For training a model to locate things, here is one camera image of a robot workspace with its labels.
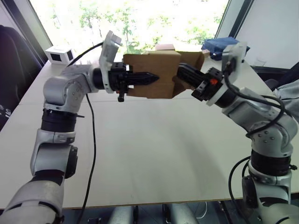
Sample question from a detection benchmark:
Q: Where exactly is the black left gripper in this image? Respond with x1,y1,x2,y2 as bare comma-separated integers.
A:
108,62,160,103

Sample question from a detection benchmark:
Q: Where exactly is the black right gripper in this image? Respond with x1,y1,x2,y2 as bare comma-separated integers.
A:
176,62,223,102

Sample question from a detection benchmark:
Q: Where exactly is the small cardboard box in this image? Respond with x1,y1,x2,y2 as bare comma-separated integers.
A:
123,49,205,100

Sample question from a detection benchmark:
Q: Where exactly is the small brown box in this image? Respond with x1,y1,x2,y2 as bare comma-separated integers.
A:
155,43,176,52

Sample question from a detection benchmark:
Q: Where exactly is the blue cloth bundle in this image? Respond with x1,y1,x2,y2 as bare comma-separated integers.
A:
201,36,251,62

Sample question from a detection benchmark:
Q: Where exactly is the white cube with black squares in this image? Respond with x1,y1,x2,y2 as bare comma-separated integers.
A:
45,46,75,64

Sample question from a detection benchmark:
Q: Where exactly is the grey garment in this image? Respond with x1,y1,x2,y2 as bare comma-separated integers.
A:
275,79,299,119

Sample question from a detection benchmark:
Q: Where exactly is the silver rounded shape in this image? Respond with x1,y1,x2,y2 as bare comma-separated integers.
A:
170,202,197,224
109,206,134,224

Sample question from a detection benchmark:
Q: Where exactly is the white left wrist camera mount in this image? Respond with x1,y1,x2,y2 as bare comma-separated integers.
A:
99,30,123,94

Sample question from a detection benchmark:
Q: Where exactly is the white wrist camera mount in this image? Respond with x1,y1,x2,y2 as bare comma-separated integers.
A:
99,30,123,94
206,42,248,107

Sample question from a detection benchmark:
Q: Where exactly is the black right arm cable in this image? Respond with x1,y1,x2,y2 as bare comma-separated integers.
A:
223,57,286,206

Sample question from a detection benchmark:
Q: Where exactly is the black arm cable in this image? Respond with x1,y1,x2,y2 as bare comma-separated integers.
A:
223,57,286,206
66,41,105,224

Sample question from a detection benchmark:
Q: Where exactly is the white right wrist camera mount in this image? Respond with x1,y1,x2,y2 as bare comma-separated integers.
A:
206,42,248,107

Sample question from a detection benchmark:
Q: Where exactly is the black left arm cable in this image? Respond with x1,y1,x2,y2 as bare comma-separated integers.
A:
66,41,105,224

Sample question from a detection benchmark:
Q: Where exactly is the thin white cable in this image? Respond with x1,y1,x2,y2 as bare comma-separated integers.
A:
195,202,209,219

